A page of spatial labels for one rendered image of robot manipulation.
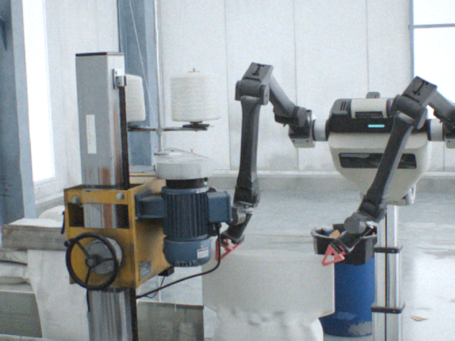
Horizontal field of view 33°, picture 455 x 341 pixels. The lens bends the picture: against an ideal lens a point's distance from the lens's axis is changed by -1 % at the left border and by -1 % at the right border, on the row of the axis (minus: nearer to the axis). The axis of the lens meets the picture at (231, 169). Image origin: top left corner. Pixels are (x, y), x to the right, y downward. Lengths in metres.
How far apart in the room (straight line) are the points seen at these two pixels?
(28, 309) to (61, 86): 6.54
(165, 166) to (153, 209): 0.16
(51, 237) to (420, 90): 1.51
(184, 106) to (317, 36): 8.38
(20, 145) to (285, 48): 4.20
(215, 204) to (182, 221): 0.12
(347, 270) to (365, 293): 0.20
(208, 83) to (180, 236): 0.50
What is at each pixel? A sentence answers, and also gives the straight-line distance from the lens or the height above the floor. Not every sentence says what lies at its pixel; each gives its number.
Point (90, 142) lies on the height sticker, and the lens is 2.44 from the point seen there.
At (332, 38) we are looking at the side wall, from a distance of 10.79.
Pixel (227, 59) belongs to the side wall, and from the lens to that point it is 11.17.
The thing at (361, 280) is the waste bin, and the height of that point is 0.37.
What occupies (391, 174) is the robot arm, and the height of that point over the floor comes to 1.34.
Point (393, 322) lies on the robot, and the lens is 3.34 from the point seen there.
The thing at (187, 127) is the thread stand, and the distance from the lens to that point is 2.54.
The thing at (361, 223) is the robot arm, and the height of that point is 1.18.
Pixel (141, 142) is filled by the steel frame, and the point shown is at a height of 0.70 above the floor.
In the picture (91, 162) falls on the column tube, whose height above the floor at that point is 1.42.
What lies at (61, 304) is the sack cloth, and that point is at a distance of 3.08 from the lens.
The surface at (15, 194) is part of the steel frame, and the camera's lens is 8.71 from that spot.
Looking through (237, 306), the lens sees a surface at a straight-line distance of 2.80.
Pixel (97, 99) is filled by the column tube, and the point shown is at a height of 1.62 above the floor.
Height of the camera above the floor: 1.69
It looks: 7 degrees down
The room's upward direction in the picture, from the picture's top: 2 degrees counter-clockwise
